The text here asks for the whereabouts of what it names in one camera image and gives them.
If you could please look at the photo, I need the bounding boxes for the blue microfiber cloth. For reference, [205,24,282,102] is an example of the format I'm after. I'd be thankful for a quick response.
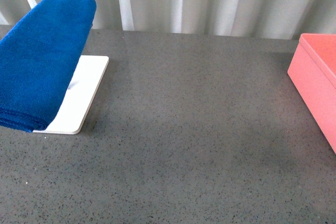
[1,0,97,132]

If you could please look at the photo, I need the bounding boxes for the white rack with wooden bars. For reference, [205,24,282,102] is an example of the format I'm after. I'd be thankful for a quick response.
[13,0,110,135]

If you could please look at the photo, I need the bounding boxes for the white pleated curtain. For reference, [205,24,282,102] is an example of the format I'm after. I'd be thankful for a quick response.
[1,0,335,39]

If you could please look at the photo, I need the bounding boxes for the pink plastic box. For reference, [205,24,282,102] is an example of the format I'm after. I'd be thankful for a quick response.
[287,34,335,150]

